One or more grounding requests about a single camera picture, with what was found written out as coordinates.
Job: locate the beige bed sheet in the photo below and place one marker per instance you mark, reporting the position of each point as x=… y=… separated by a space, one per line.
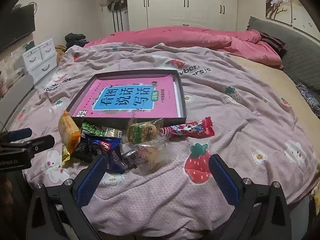
x=270 y=80

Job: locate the pink duvet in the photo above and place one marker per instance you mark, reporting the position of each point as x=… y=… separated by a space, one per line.
x=175 y=36

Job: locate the white drawer chest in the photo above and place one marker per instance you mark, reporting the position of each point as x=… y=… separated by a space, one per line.
x=40 y=57

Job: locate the red candy packet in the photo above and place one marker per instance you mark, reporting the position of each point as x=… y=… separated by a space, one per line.
x=200 y=128

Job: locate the wicker basket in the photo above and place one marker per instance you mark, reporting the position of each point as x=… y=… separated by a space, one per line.
x=60 y=52

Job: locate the clear green-label cookie bag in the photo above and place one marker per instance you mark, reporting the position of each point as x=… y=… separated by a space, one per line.
x=142 y=132

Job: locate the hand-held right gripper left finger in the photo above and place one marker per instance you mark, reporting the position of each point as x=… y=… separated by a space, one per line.
x=91 y=180

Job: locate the white wardrobe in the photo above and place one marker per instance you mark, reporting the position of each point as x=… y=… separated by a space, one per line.
x=175 y=0

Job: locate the grey padded headboard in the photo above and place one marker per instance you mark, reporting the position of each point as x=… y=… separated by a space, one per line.
x=300 y=55

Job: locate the blue cookie packet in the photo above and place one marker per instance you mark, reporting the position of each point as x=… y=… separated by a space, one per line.
x=115 y=160

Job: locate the pile of dark clothes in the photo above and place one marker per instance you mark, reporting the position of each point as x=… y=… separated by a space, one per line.
x=76 y=40

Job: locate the dark patterned cloth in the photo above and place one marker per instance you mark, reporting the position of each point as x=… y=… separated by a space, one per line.
x=311 y=97

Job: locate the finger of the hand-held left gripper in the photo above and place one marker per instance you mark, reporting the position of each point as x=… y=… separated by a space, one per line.
x=20 y=133
x=41 y=143

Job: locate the pink book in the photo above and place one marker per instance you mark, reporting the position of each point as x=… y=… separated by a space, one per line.
x=120 y=97

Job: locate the yellow foil snack packet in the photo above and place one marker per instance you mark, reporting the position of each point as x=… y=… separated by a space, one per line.
x=65 y=156

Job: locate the dark striped pillow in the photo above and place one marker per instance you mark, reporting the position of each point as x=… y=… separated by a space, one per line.
x=273 y=41

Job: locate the clear round pastry bag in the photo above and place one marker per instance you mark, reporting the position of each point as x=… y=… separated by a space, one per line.
x=153 y=155

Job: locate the small cream wafer packet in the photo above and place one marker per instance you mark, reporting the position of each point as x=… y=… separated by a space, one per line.
x=112 y=132

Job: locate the green and black snack packet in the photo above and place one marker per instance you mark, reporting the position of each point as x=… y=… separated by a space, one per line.
x=90 y=129

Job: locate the orange cracker packet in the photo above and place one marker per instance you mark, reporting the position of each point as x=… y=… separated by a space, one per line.
x=68 y=130

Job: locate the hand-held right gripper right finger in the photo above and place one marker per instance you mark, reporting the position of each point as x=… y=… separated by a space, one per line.
x=222 y=180

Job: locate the grey shallow cardboard box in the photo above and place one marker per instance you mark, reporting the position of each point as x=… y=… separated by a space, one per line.
x=182 y=97

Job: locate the black wall television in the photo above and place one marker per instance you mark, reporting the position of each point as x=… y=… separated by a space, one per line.
x=15 y=27

